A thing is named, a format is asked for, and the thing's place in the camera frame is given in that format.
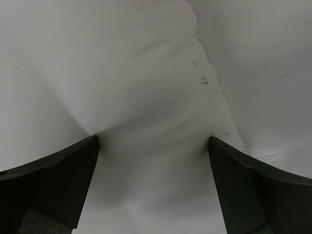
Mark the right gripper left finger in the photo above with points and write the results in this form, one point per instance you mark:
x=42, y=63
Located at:
x=46, y=196

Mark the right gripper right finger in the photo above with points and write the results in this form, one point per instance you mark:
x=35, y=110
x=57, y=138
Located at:
x=257, y=198

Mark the white pillow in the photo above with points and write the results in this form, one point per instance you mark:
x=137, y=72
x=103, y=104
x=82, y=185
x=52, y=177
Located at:
x=134, y=73

